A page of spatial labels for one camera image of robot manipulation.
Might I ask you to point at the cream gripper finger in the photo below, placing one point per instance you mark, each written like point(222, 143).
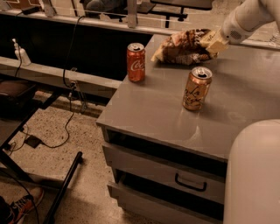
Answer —
point(209, 38)
point(217, 45)

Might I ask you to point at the grey lower drawer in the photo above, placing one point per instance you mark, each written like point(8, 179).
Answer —
point(155, 209)

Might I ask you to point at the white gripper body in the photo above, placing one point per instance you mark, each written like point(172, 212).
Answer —
point(232, 31)

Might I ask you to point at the metal railing post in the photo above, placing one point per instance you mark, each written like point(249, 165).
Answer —
point(132, 13)

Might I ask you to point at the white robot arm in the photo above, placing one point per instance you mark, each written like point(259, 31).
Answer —
point(252, 193)

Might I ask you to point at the black drawer handle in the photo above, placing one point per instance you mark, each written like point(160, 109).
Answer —
point(198, 187)

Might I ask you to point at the grey drawer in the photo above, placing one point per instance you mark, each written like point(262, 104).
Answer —
point(162, 171)
point(155, 209)

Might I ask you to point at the brown chip bag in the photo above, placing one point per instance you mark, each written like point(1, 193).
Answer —
point(183, 48)

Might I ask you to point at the black desk frame leg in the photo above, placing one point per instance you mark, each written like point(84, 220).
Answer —
point(49, 219)

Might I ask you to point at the black power adapter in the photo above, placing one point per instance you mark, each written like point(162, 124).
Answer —
point(33, 141)

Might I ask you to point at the orange sneaker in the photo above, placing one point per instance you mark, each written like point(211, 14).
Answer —
point(20, 208)

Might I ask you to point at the grey upper drawer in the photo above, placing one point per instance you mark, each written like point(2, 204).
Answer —
point(162, 171)

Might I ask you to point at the orange sparkling water can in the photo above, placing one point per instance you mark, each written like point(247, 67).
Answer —
point(196, 88)

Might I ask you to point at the red cola can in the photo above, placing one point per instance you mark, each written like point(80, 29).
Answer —
point(136, 62)

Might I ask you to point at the white spray bottle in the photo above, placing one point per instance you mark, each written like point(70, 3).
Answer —
point(21, 54)

